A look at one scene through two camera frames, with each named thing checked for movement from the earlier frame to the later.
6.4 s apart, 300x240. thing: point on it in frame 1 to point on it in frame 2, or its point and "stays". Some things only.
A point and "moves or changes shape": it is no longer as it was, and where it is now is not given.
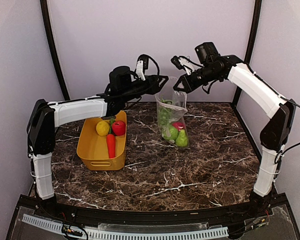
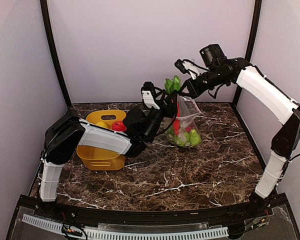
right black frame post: [252, 42] stays
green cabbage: [182, 139] to [195, 138]
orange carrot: [111, 142] moves or changes shape
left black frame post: [44, 5] stays
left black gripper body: [132, 93] to [170, 111]
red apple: [119, 127] stays
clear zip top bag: [172, 108] moves or changes shape
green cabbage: [170, 132] to [184, 138]
